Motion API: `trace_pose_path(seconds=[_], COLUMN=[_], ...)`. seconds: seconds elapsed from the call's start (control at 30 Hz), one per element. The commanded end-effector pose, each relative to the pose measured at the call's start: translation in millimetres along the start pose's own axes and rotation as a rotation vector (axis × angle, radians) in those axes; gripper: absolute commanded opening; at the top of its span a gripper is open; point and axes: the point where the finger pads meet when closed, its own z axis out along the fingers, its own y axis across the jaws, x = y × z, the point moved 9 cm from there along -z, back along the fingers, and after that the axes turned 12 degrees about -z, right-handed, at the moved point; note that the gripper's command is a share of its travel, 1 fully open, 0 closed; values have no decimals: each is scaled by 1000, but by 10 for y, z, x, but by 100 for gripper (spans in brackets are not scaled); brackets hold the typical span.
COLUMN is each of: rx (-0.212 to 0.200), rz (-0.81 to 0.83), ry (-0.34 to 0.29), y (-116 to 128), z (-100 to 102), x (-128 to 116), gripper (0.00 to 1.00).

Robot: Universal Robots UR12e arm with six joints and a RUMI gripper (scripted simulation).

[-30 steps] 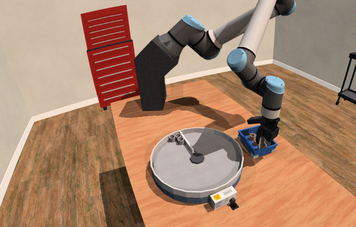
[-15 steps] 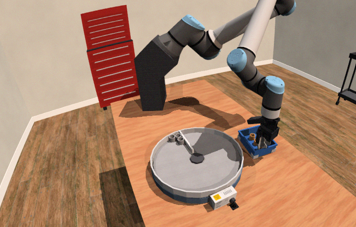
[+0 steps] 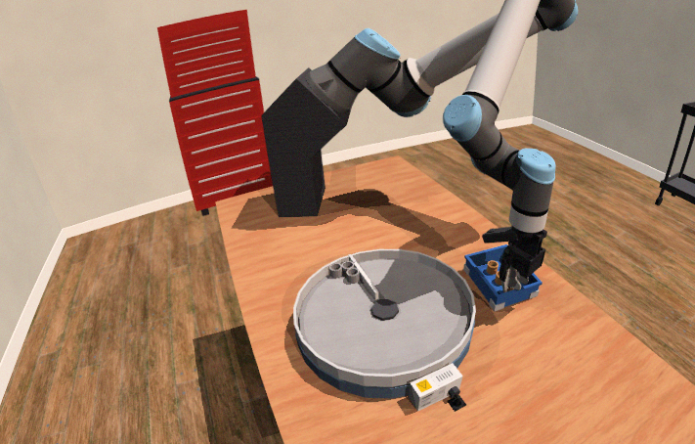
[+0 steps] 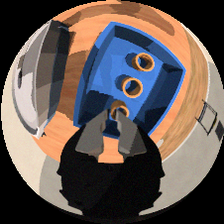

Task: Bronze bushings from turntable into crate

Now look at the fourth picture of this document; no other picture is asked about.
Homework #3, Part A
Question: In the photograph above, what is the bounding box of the bronze bushing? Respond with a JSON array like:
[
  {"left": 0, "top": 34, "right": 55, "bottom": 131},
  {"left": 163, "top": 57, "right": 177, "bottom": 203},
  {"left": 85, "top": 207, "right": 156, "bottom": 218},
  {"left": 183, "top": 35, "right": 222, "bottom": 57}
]
[
  {"left": 132, "top": 53, "right": 155, "bottom": 71},
  {"left": 111, "top": 100, "right": 129, "bottom": 121},
  {"left": 121, "top": 77, "right": 143, "bottom": 98}
]

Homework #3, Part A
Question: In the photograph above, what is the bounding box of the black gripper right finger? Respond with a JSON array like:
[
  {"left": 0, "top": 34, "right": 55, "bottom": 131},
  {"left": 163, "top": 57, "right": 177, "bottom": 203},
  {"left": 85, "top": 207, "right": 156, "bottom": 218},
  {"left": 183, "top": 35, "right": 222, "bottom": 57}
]
[{"left": 114, "top": 109, "right": 165, "bottom": 178}]

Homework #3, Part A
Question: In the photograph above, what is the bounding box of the blue crate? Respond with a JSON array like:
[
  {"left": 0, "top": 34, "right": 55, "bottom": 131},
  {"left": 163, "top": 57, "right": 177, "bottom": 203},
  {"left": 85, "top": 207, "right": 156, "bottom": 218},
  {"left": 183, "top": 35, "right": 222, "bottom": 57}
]
[{"left": 73, "top": 21, "right": 186, "bottom": 140}]

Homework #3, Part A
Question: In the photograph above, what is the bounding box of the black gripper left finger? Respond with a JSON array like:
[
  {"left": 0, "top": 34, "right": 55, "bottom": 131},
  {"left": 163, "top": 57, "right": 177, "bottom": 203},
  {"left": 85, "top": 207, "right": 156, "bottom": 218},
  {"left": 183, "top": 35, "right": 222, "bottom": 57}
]
[{"left": 56, "top": 108, "right": 109, "bottom": 176}]

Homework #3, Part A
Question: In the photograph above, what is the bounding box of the round grey turntable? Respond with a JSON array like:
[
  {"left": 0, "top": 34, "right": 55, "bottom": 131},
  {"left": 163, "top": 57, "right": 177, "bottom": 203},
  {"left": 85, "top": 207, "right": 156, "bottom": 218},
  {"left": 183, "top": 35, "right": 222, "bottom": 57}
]
[{"left": 12, "top": 19, "right": 70, "bottom": 139}]

